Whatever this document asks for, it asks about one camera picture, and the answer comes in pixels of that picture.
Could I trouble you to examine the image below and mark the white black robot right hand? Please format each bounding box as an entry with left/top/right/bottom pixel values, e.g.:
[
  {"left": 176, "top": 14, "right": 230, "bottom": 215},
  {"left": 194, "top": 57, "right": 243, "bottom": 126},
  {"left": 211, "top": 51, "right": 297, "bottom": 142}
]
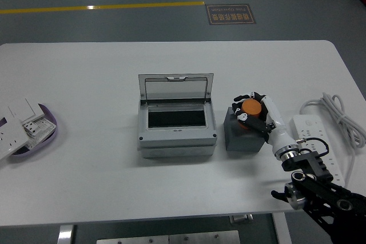
[{"left": 231, "top": 91, "right": 300, "bottom": 157}]

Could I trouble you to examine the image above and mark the orange cylinder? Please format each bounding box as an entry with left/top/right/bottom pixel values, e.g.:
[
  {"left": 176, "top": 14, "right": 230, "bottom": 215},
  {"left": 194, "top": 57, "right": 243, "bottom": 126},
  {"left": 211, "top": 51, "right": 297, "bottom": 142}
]
[{"left": 240, "top": 99, "right": 263, "bottom": 130}]

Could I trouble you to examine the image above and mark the grey electrical box clear lid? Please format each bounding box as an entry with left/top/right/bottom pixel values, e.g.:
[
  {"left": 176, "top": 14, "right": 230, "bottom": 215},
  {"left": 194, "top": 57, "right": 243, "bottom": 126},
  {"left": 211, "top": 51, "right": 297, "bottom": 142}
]
[{"left": 137, "top": 73, "right": 218, "bottom": 159}]

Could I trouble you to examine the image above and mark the grey cube block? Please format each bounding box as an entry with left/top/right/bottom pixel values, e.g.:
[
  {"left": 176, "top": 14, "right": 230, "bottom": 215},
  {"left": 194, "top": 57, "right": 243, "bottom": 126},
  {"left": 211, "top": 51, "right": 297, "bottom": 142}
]
[{"left": 224, "top": 106, "right": 269, "bottom": 152}]

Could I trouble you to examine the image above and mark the white power strip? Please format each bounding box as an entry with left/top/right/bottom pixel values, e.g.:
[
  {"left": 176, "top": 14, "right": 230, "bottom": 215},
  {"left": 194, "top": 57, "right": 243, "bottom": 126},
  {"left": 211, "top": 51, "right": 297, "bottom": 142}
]
[{"left": 289, "top": 114, "right": 347, "bottom": 186}]

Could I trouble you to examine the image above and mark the brown floor sign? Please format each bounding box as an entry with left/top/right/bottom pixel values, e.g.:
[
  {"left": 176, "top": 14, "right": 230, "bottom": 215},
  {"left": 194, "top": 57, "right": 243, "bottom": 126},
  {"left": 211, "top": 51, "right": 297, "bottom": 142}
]
[{"left": 205, "top": 3, "right": 257, "bottom": 26}]

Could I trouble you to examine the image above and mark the white table leg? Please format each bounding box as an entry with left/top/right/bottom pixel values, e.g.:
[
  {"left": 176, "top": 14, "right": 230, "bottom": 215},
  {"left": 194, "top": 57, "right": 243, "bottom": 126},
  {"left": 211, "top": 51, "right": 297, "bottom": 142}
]
[
  {"left": 270, "top": 212, "right": 293, "bottom": 244},
  {"left": 57, "top": 224, "right": 77, "bottom": 244}
]

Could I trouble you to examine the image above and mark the purple tray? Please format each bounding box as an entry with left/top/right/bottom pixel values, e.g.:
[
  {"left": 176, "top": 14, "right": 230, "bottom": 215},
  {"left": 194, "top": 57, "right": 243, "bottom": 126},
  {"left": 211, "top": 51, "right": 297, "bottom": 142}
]
[{"left": 5, "top": 103, "right": 58, "bottom": 158}]

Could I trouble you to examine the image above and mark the white perforated mounting part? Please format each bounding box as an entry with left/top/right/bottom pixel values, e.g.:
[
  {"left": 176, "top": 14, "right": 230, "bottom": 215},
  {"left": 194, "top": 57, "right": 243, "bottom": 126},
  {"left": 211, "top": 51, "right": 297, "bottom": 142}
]
[{"left": 27, "top": 117, "right": 57, "bottom": 147}]

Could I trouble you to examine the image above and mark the white circuit breaker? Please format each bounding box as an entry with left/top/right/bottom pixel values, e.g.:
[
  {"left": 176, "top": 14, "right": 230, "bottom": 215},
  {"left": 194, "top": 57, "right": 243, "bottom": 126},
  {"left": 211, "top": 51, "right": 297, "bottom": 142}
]
[{"left": 21, "top": 121, "right": 39, "bottom": 137}]

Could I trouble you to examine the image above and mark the white socket panel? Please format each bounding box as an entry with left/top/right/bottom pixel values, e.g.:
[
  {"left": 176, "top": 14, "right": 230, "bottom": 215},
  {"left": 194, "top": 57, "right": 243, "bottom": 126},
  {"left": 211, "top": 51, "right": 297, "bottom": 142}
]
[{"left": 0, "top": 116, "right": 30, "bottom": 162}]

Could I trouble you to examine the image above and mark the white power strip cable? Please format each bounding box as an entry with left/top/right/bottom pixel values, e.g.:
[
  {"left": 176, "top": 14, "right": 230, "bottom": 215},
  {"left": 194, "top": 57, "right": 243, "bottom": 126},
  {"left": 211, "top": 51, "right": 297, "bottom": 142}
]
[{"left": 299, "top": 92, "right": 366, "bottom": 185}]

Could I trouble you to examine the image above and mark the metal table bracket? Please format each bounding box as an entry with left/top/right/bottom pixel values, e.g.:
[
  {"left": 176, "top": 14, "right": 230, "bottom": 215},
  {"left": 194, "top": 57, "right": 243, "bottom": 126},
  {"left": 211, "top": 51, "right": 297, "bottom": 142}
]
[{"left": 229, "top": 213, "right": 254, "bottom": 225}]

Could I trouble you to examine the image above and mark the metal base plate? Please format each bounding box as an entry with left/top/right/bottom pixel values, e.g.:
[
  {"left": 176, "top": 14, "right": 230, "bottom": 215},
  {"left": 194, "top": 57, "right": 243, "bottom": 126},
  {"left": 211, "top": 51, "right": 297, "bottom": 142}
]
[{"left": 96, "top": 230, "right": 241, "bottom": 244}]

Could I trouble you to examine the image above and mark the white rocker switch panel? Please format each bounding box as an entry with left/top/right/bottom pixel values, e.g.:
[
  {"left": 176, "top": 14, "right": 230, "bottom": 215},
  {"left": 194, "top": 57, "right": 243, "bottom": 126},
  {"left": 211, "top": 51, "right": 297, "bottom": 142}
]
[{"left": 0, "top": 97, "right": 46, "bottom": 125}]

